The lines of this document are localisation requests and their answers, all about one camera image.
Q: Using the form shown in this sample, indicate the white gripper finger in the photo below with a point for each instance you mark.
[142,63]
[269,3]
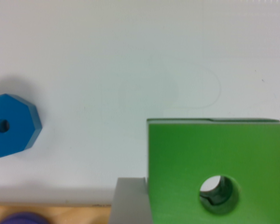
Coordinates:
[131,204]

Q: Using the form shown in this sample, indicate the green square block with hole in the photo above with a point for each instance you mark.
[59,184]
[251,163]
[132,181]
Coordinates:
[214,171]

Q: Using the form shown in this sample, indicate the blue octagonal block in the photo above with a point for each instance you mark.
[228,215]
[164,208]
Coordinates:
[20,124]

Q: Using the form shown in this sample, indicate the wooden base board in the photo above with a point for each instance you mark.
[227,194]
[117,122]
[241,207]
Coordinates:
[61,213]

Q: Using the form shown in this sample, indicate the purple ring block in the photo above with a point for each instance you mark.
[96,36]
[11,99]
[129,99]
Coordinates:
[24,218]

